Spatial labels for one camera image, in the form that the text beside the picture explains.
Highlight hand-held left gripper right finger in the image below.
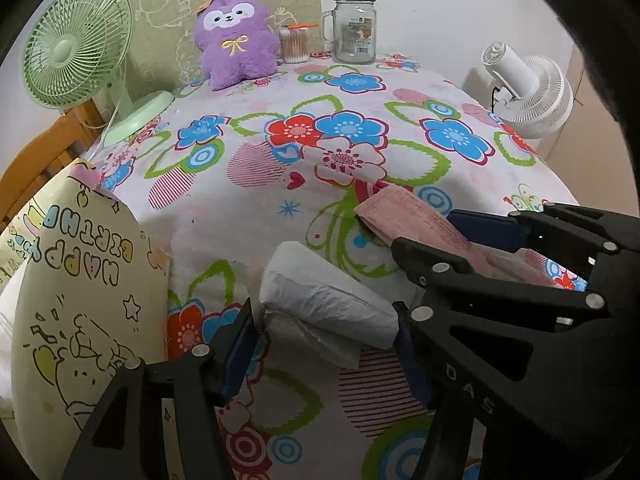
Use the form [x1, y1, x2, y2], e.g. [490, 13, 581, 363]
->
[392, 301, 436, 408]

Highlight beige door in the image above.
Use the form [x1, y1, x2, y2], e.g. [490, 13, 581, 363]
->
[542, 42, 631, 176]

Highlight green desk fan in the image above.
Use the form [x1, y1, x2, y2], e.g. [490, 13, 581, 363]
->
[21, 0, 176, 146]

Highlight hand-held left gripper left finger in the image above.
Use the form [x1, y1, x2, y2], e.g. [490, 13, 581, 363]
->
[62, 297, 257, 480]

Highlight glass jar green lid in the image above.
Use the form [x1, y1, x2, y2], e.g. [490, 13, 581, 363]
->
[320, 0, 378, 66]

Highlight pink paper packet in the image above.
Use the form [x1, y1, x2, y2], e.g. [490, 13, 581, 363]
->
[354, 185, 561, 288]

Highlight white tissue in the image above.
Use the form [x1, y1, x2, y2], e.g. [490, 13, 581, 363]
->
[259, 241, 401, 368]

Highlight cotton swab jar orange lid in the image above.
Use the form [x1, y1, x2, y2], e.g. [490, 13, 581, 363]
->
[278, 22, 321, 65]

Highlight purple plush toy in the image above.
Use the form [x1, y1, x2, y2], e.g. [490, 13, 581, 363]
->
[196, 0, 282, 92]

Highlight floral tablecloth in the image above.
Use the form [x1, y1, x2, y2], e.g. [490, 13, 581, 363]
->
[85, 52, 591, 480]

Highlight wooden chair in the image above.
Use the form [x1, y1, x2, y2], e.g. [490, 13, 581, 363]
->
[0, 95, 116, 231]

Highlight white paper pack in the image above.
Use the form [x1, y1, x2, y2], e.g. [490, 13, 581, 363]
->
[0, 265, 21, 401]

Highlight yellow cartoon paper box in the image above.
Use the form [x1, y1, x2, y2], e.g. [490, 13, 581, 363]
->
[0, 157, 173, 480]

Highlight white floor fan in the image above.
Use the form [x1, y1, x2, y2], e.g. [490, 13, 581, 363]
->
[481, 41, 574, 140]

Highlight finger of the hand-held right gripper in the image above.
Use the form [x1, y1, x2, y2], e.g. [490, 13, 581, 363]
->
[446, 201, 640, 281]
[392, 237, 626, 480]

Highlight green cartoon cardboard sheet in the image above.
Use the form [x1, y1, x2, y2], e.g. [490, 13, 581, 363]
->
[127, 0, 323, 96]

